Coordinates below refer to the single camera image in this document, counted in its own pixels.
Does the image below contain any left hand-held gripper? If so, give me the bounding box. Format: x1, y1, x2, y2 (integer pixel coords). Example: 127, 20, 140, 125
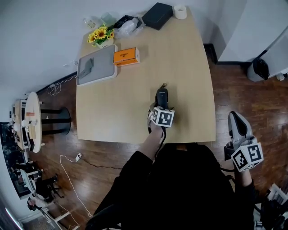
147, 82, 176, 128

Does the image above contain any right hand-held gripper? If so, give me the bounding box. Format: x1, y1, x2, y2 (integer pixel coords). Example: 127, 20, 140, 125
224, 111, 264, 173

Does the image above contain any person's left forearm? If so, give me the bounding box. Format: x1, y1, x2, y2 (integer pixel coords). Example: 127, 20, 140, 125
137, 125, 167, 163

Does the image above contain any person's right forearm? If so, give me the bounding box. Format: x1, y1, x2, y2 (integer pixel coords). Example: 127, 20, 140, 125
234, 168, 254, 187

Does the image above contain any orange cardboard box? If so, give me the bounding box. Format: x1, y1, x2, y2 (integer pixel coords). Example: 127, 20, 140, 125
112, 47, 141, 67

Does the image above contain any clear plastic bag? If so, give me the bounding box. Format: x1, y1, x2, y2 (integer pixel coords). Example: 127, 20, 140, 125
114, 16, 145, 39

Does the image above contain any white tray with grey mat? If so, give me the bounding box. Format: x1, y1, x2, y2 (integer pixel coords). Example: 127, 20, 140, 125
76, 44, 118, 87

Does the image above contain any black rectangular box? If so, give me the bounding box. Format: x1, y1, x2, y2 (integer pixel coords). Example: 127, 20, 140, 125
141, 2, 175, 31

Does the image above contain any grey bin with black bag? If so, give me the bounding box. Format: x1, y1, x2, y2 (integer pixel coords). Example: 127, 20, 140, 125
247, 57, 270, 83

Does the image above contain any white tissue roll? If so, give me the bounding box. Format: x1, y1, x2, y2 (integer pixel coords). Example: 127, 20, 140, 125
172, 4, 188, 20

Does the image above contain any black plastic bag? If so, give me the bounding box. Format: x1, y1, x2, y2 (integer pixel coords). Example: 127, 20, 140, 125
113, 14, 144, 30

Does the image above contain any person's black clothing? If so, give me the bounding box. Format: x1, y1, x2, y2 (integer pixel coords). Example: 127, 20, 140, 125
85, 143, 261, 230

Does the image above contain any sunflower bouquet in white pot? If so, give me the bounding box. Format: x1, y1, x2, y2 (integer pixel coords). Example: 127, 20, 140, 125
87, 23, 116, 49

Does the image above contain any clear glass container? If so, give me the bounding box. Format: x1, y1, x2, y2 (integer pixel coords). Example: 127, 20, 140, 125
82, 16, 102, 29

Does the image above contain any white cabinet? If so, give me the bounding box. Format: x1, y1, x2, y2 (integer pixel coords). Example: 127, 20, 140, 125
217, 0, 288, 66

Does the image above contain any round wooden side table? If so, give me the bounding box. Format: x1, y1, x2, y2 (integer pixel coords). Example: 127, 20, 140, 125
23, 91, 43, 154

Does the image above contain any black office chair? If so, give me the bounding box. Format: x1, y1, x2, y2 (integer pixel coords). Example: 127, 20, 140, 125
33, 173, 66, 204

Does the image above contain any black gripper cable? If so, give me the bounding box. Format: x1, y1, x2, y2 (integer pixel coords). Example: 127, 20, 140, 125
147, 112, 167, 164

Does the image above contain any black floor cable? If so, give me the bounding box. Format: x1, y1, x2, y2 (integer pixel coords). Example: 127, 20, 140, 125
80, 157, 124, 169

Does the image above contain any coiled white cable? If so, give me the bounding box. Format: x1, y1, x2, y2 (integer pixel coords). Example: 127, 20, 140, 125
47, 75, 78, 97

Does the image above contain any long white floor cable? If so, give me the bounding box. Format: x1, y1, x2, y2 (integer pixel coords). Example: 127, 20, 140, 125
59, 154, 93, 228

